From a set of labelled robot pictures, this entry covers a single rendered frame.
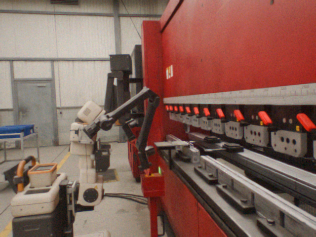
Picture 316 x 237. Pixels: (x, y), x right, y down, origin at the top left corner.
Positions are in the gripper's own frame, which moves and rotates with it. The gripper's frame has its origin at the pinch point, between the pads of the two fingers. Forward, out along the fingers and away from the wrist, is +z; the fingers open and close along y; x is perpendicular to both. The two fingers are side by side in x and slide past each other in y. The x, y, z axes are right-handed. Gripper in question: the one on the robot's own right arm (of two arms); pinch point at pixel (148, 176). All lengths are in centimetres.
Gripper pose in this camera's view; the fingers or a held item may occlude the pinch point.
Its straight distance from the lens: 201.9
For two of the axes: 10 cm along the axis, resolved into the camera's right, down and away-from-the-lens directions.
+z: 2.7, 9.6, 0.9
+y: 9.4, -2.8, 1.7
